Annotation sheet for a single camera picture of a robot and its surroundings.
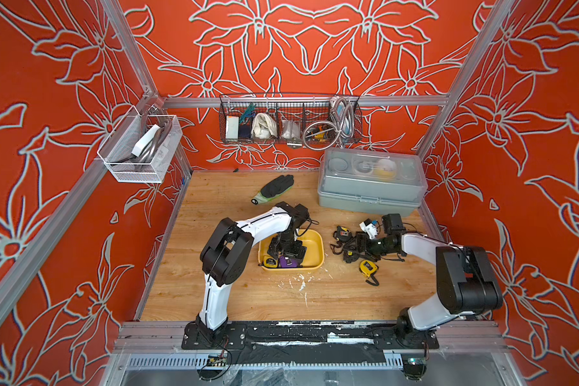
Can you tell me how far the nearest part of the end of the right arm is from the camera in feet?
2.62

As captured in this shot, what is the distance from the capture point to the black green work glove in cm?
109

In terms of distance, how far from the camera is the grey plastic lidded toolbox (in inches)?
36.2

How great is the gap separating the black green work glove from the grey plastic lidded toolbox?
0.66 feet

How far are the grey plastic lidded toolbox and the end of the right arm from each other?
0.57ft
